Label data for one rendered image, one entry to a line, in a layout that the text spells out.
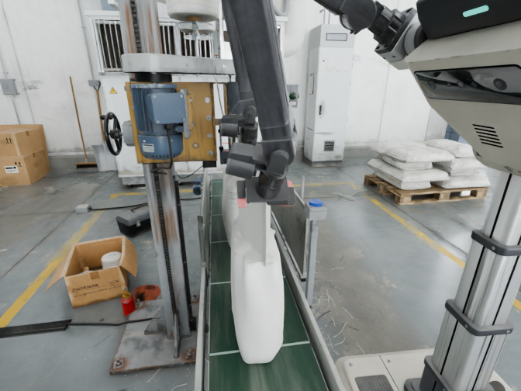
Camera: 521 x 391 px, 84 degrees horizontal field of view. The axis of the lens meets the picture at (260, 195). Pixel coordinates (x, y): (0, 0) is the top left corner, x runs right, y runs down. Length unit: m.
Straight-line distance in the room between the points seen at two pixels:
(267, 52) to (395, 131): 5.92
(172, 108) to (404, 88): 5.60
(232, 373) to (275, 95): 0.97
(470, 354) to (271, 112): 0.91
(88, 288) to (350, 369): 1.60
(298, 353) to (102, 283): 1.39
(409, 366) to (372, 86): 5.08
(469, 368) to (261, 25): 1.07
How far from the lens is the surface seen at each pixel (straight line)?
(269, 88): 0.49
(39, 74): 5.87
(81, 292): 2.23
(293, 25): 4.44
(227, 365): 1.22
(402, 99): 6.31
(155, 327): 1.88
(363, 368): 1.42
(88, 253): 2.56
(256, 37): 0.46
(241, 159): 0.59
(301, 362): 1.23
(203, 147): 1.25
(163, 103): 0.97
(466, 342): 1.11
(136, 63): 1.03
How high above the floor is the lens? 1.33
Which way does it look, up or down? 21 degrees down
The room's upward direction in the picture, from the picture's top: straight up
